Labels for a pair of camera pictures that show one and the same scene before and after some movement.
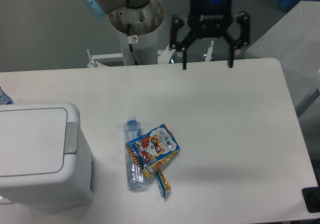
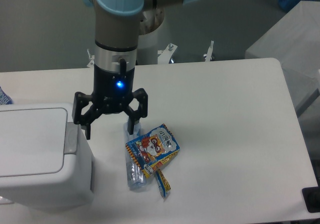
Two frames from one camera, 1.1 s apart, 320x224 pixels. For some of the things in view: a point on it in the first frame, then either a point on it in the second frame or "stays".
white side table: [294, 42] stays
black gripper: [210, 15] -> [112, 93]
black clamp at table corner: [311, 196] stays
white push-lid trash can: [46, 161] stays
